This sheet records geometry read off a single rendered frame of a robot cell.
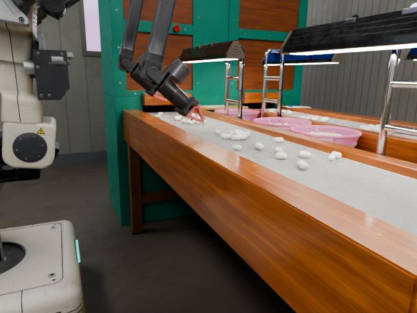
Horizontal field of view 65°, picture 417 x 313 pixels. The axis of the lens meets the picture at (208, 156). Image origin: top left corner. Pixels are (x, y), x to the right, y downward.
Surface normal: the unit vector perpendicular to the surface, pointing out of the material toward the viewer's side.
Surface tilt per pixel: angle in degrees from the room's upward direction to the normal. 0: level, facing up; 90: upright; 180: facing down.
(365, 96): 90
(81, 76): 90
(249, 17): 90
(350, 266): 90
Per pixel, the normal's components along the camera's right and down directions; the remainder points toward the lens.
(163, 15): 0.31, 0.15
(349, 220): 0.01, -0.97
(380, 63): -0.91, 0.08
